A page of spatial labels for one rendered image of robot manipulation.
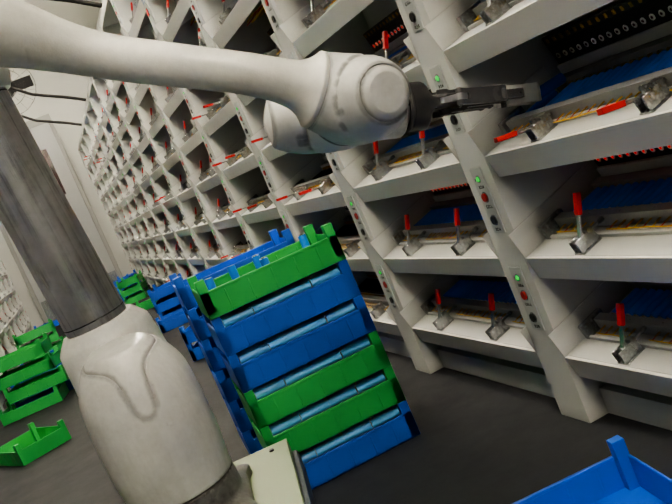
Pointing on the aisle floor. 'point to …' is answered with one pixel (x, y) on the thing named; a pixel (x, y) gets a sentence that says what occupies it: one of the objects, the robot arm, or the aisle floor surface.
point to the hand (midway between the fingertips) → (516, 95)
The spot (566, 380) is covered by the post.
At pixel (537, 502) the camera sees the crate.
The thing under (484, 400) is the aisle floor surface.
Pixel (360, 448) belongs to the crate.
